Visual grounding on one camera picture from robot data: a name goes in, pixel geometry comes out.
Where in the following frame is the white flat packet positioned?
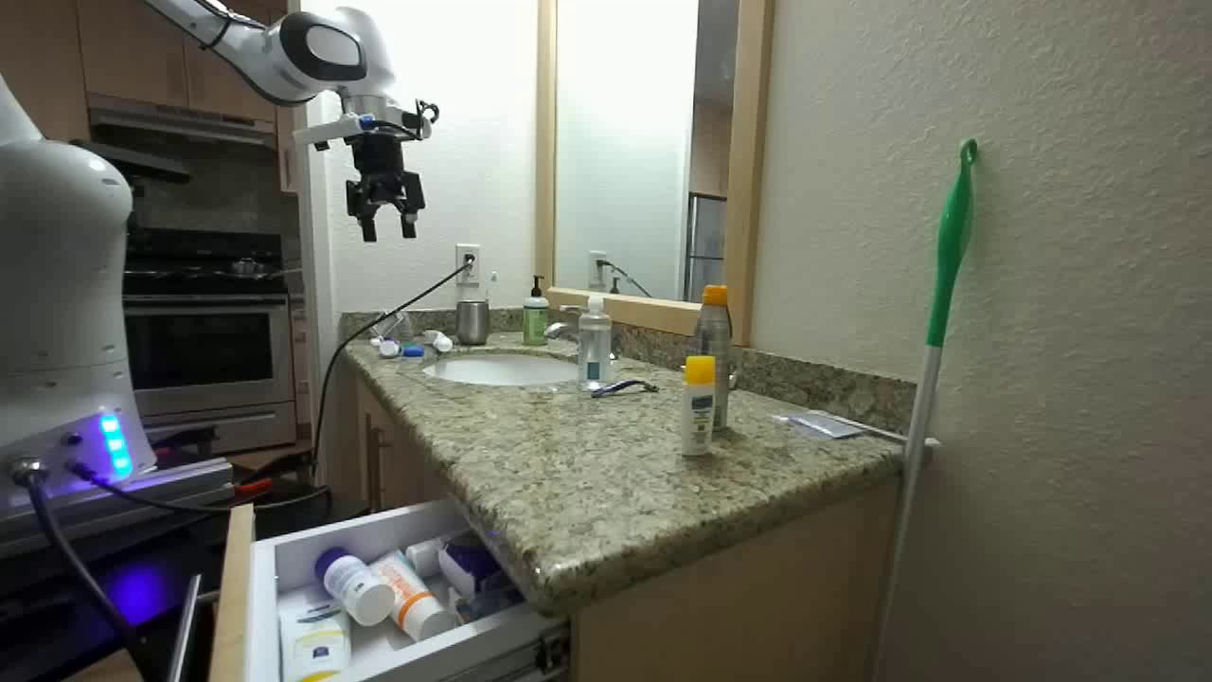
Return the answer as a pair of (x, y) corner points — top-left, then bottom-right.
(786, 410), (864, 441)

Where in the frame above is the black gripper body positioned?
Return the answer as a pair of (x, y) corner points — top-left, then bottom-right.
(346, 114), (428, 215)

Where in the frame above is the open white drawer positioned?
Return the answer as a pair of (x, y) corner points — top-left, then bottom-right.
(210, 501), (571, 682)

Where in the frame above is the blue box in drawer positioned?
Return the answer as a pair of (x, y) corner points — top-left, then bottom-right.
(441, 543), (504, 595)

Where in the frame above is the white bottle yellow cap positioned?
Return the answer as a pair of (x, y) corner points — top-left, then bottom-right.
(681, 357), (716, 460)

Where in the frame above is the wall power outlet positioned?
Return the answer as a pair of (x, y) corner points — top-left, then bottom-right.
(454, 242), (483, 278)

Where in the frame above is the stainless steel oven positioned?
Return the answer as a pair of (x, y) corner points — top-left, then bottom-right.
(127, 229), (297, 453)

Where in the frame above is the chrome faucet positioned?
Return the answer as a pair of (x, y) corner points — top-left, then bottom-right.
(547, 313), (580, 342)

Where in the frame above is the clear plastic bottle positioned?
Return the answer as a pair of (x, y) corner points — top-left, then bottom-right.
(580, 290), (610, 390)

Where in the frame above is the grey metal cup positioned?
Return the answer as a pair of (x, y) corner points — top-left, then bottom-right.
(454, 299), (490, 346)

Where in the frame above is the white orange pill bottle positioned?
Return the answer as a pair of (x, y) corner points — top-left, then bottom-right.
(373, 548), (452, 642)

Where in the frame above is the small white box in drawer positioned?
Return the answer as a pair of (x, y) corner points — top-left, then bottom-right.
(281, 612), (351, 682)

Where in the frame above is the white sink basin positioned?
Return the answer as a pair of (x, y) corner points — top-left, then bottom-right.
(424, 354), (580, 388)

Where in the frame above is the black power cable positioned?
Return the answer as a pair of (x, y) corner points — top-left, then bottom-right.
(302, 263), (477, 484)

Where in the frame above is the green handled mop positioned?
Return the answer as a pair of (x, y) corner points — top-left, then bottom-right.
(870, 139), (980, 663)

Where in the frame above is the wood framed mirror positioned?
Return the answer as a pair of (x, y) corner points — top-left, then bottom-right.
(539, 0), (721, 337)

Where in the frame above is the black robot cart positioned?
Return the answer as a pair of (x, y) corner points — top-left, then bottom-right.
(0, 471), (230, 682)

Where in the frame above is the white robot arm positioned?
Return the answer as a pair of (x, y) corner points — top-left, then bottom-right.
(0, 0), (441, 480)

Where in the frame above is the wooden vanity cabinet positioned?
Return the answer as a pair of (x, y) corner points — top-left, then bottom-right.
(361, 359), (902, 682)

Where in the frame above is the purple toothpaste tube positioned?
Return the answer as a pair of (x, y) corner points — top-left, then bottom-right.
(375, 337), (424, 359)

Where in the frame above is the green soap dispenser bottle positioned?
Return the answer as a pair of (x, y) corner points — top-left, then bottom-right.
(524, 278), (549, 346)

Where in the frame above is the white pill bottle blue cap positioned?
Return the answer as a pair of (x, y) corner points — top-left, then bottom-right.
(316, 546), (394, 626)

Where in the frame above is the silver spray can orange cap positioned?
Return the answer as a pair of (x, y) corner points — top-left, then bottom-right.
(695, 284), (733, 437)

